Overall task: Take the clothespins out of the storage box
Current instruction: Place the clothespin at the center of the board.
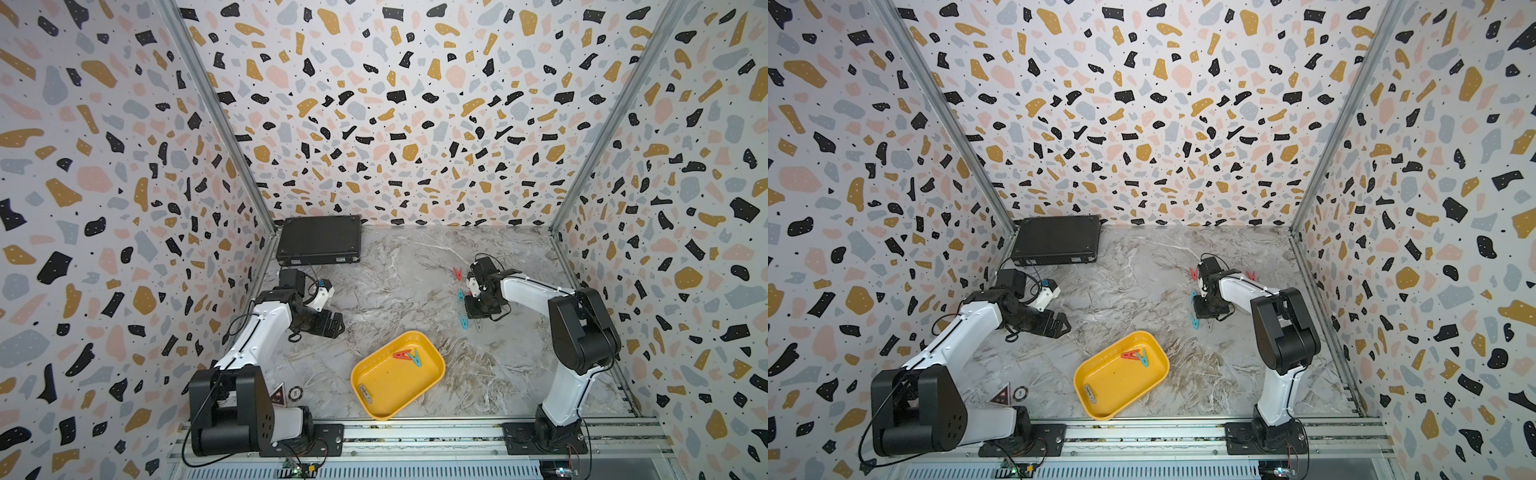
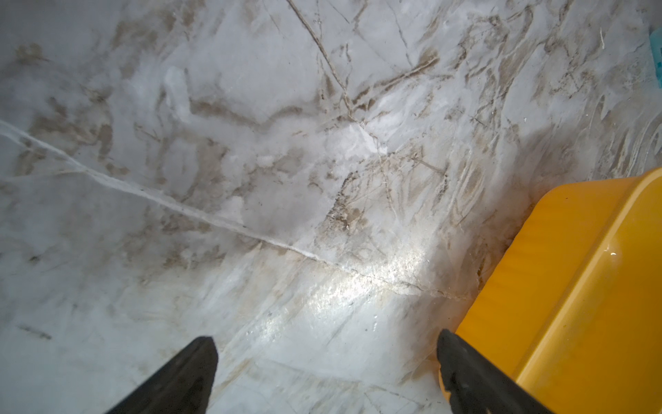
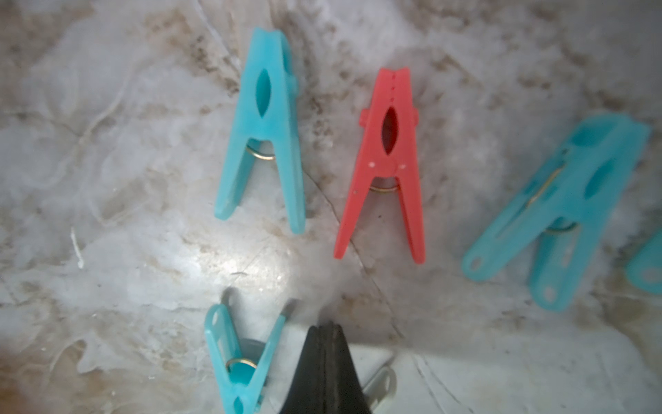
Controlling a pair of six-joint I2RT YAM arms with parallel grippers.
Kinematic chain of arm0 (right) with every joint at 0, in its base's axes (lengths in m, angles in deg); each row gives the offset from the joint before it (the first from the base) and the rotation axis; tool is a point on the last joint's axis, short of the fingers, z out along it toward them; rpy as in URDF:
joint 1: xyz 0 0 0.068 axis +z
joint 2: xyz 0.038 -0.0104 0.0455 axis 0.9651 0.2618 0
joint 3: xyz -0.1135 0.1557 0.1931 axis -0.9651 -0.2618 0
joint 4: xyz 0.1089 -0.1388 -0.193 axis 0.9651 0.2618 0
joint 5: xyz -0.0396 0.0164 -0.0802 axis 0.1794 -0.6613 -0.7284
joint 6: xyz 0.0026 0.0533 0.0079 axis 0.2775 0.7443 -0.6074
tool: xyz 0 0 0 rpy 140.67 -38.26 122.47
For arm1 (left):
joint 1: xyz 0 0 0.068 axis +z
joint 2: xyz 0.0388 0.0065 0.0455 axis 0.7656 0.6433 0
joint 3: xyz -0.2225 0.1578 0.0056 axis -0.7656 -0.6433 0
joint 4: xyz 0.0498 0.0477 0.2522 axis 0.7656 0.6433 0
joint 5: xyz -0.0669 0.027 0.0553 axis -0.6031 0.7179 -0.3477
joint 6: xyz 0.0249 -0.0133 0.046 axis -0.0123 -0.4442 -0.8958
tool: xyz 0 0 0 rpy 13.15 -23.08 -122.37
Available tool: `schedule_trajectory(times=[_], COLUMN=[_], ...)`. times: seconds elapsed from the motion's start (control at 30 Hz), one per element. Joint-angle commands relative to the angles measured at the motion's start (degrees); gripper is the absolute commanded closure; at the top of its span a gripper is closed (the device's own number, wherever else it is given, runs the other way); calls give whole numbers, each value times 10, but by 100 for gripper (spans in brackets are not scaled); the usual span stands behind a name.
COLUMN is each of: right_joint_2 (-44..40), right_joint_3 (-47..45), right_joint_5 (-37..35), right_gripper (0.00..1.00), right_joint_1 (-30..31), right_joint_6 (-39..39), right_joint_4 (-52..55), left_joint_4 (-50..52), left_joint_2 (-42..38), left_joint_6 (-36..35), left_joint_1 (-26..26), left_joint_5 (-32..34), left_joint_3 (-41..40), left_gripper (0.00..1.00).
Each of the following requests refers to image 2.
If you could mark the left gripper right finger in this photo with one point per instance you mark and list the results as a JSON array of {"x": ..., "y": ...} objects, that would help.
[{"x": 475, "y": 385}]

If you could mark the yellow plastic storage box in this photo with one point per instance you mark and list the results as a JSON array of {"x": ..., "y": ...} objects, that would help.
[{"x": 572, "y": 313}]

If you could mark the third row teal clothespin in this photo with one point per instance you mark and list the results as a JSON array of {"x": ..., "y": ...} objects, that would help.
[{"x": 656, "y": 48}]

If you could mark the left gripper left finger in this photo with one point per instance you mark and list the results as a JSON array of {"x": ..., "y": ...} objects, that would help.
[{"x": 182, "y": 385}]

